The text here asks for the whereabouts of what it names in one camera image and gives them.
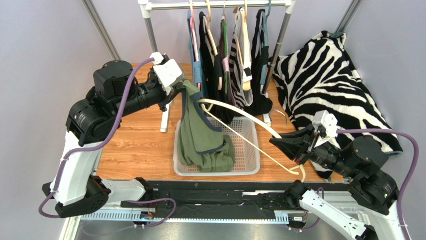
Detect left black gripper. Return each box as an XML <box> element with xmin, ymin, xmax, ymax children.
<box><xmin>114</xmin><ymin>76</ymin><xmax>187</xmax><ymax>119</ymax></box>

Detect pink plastic hanger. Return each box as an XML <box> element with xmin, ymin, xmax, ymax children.
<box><xmin>189</xmin><ymin>0</ymin><xmax>200</xmax><ymax>77</ymax></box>

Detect cream plastic hanger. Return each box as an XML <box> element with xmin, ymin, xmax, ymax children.
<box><xmin>196</xmin><ymin>98</ymin><xmax>307</xmax><ymax>183</ymax></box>

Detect blue tank top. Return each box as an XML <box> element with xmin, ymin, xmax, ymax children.
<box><xmin>187</xmin><ymin>11</ymin><xmax>209</xmax><ymax>98</ymax></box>

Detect black tank top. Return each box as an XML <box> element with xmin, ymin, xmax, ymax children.
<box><xmin>198</xmin><ymin>12</ymin><xmax>236</xmax><ymax>106</ymax></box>

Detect green tank top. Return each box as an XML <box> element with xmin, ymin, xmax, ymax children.
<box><xmin>177</xmin><ymin>80</ymin><xmax>236</xmax><ymax>173</ymax></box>

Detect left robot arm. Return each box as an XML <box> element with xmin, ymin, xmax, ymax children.
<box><xmin>42</xmin><ymin>55</ymin><xmax>185</xmax><ymax>219</ymax></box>

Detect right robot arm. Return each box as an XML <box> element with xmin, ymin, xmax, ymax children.
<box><xmin>270</xmin><ymin>125</ymin><xmax>411</xmax><ymax>240</ymax></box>

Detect dark top on green hanger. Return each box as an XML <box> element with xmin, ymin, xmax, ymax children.
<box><xmin>219</xmin><ymin>0</ymin><xmax>236</xmax><ymax>106</ymax></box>

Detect zebra striped tank top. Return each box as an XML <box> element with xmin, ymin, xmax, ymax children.
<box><xmin>229</xmin><ymin>7</ymin><xmax>254</xmax><ymax>109</ymax></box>

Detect white plastic basket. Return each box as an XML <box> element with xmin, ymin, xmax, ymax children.
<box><xmin>173</xmin><ymin>117</ymin><xmax>261</xmax><ymax>177</ymax></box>

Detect zebra print blanket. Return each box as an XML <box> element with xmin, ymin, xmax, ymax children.
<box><xmin>272</xmin><ymin>30</ymin><xmax>404</xmax><ymax>181</ymax></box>

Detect white clothes rack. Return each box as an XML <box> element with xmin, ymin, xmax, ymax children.
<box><xmin>137</xmin><ymin>0</ymin><xmax>296</xmax><ymax>133</ymax></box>

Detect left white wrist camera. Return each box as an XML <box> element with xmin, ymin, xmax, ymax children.
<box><xmin>150</xmin><ymin>52</ymin><xmax>186</xmax><ymax>96</ymax></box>

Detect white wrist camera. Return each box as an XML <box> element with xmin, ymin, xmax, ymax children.
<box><xmin>150</xmin><ymin>52</ymin><xmax>186</xmax><ymax>96</ymax></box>
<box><xmin>312</xmin><ymin>110</ymin><xmax>338</xmax><ymax>148</ymax></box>

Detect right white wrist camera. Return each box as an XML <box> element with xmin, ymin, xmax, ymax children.
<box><xmin>312</xmin><ymin>110</ymin><xmax>338</xmax><ymax>148</ymax></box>

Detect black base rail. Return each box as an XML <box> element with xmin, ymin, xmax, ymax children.
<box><xmin>83</xmin><ymin>179</ymin><xmax>367</xmax><ymax>225</ymax></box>

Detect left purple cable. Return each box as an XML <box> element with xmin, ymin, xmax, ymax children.
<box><xmin>38</xmin><ymin>57</ymin><xmax>157</xmax><ymax>220</ymax></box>

